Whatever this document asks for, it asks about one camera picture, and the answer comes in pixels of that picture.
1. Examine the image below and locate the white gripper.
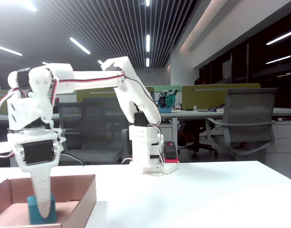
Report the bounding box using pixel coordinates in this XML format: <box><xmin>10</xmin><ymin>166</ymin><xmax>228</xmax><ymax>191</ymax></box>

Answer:
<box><xmin>6</xmin><ymin>129</ymin><xmax>64</xmax><ymax>219</ymax></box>

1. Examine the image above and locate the blue cube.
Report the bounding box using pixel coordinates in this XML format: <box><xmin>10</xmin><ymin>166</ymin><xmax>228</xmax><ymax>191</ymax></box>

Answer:
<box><xmin>27</xmin><ymin>193</ymin><xmax>57</xmax><ymax>225</ymax></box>

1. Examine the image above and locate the brown cardboard box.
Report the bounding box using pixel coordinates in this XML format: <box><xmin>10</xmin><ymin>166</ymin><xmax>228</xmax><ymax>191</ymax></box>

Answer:
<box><xmin>0</xmin><ymin>174</ymin><xmax>97</xmax><ymax>228</ymax></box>

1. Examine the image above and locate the white office desk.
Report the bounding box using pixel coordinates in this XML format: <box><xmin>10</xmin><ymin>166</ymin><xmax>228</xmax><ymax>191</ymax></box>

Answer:
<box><xmin>0</xmin><ymin>112</ymin><xmax>131</xmax><ymax>167</ymax></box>
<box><xmin>159</xmin><ymin>107</ymin><xmax>291</xmax><ymax>143</ymax></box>

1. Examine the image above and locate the grey mesh office chair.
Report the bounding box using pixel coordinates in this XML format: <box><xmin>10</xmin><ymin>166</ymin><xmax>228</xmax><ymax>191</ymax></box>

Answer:
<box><xmin>56</xmin><ymin>96</ymin><xmax>136</xmax><ymax>165</ymax></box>
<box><xmin>206</xmin><ymin>87</ymin><xmax>279</xmax><ymax>162</ymax></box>

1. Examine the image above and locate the light green desk partition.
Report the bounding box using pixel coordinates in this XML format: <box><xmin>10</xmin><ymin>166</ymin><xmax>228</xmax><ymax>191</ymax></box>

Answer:
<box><xmin>56</xmin><ymin>94</ymin><xmax>77</xmax><ymax>103</ymax></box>
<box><xmin>154</xmin><ymin>85</ymin><xmax>183</xmax><ymax>105</ymax></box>

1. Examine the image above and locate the red black table clamp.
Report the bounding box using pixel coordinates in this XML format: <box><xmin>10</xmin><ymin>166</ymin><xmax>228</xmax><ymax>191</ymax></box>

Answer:
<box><xmin>163</xmin><ymin>141</ymin><xmax>179</xmax><ymax>165</ymax></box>

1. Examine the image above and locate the teal bag of items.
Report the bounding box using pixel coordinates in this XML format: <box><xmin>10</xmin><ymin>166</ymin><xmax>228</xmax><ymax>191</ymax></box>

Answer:
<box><xmin>159</xmin><ymin>88</ymin><xmax>179</xmax><ymax>109</ymax></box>

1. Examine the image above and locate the black office chair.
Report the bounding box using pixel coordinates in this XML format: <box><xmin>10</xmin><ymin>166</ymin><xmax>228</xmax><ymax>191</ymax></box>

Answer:
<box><xmin>178</xmin><ymin>123</ymin><xmax>218</xmax><ymax>160</ymax></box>

